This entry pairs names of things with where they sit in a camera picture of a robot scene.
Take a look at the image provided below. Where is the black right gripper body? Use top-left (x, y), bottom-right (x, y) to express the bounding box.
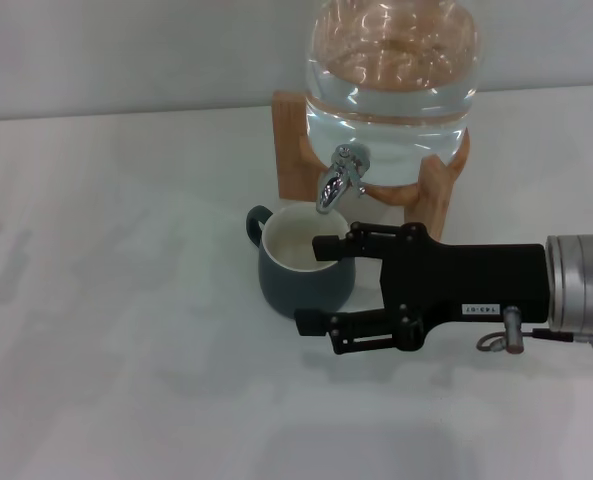
top-left (378, 222), bottom-right (551, 351)

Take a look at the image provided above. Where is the chrome faucet with lever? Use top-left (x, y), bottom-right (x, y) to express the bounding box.
top-left (315, 143), bottom-right (373, 215)

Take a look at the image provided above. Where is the dark green ceramic mug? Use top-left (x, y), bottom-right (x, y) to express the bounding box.
top-left (245, 202), bottom-right (357, 321)

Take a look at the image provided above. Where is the wooden dispenser stand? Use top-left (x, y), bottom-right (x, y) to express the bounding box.
top-left (270, 89), bottom-right (472, 247)

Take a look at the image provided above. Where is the glass water dispenser jar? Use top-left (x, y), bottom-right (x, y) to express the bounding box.
top-left (303, 0), bottom-right (488, 189)

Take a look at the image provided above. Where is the grey gripper cable with plug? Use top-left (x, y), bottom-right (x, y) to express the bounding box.
top-left (475, 305), bottom-right (591, 356)

